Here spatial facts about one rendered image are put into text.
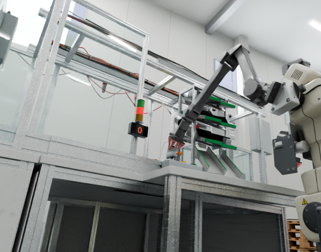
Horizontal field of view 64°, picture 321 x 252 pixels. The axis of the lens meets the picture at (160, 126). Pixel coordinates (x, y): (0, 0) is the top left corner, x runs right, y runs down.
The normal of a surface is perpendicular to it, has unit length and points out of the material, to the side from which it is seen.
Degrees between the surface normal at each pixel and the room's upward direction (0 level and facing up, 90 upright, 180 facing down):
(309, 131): 90
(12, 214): 90
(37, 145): 90
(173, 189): 90
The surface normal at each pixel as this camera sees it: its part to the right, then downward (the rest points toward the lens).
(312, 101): -0.89, -0.23
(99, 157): 0.56, -0.27
